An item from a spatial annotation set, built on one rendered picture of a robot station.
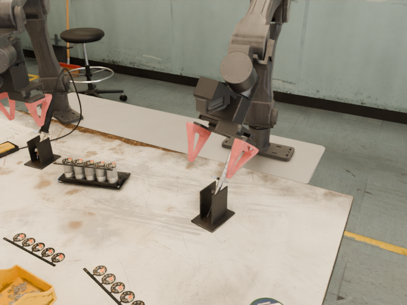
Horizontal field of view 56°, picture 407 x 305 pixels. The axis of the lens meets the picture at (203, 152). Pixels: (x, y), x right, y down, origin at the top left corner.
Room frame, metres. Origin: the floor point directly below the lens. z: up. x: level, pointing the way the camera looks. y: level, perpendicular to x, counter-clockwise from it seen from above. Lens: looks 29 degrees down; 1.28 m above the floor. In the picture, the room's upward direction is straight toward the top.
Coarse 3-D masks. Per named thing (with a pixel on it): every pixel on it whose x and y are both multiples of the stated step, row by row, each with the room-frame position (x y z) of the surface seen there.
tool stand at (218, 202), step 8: (200, 192) 0.65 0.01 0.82; (208, 192) 0.67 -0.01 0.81; (224, 192) 0.66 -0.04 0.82; (200, 200) 0.65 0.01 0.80; (208, 200) 0.67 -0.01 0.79; (216, 200) 0.64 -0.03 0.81; (224, 200) 0.66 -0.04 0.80; (200, 208) 0.65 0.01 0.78; (208, 208) 0.67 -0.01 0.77; (216, 208) 0.64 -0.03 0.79; (224, 208) 0.66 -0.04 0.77; (200, 216) 0.65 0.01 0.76; (208, 216) 0.66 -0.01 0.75; (216, 216) 0.64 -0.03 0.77; (224, 216) 0.66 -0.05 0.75; (200, 224) 0.63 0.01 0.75; (208, 224) 0.63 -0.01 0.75; (216, 224) 0.63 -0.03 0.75
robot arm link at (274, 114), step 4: (272, 112) 0.93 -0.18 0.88; (276, 112) 0.93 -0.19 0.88; (272, 116) 0.92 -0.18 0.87; (276, 116) 0.92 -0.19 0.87; (244, 120) 0.96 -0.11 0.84; (272, 120) 0.92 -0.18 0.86; (276, 120) 0.94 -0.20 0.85; (244, 124) 0.96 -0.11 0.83; (248, 124) 0.96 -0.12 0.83; (252, 124) 0.95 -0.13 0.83; (272, 124) 0.93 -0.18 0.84
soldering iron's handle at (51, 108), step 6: (54, 90) 0.98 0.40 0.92; (54, 96) 0.97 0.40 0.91; (54, 102) 0.96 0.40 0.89; (48, 108) 0.95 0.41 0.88; (54, 108) 0.96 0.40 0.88; (48, 114) 0.94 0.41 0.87; (48, 120) 0.93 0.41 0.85; (42, 126) 0.92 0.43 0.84; (48, 126) 0.93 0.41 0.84; (48, 132) 0.92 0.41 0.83
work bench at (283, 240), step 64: (64, 128) 1.10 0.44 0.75; (0, 192) 0.75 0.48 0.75; (64, 192) 0.75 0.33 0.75; (128, 192) 0.75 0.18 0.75; (192, 192) 0.75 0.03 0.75; (256, 192) 0.75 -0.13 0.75; (320, 192) 0.75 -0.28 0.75; (0, 256) 0.54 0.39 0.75; (128, 256) 0.54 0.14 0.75; (192, 256) 0.54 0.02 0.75; (256, 256) 0.54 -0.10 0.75; (320, 256) 0.54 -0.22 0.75
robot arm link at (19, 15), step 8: (16, 8) 0.87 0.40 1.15; (16, 16) 0.87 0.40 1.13; (24, 16) 0.89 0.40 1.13; (16, 24) 0.87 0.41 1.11; (0, 32) 0.85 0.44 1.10; (8, 32) 0.85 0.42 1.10; (16, 32) 0.87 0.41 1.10; (0, 40) 0.80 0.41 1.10; (0, 48) 0.79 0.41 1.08; (8, 48) 0.82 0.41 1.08; (0, 56) 0.78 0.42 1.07; (8, 56) 0.79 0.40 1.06; (16, 56) 0.84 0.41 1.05; (0, 64) 0.78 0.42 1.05; (8, 64) 0.79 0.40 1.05; (0, 72) 0.78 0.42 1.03
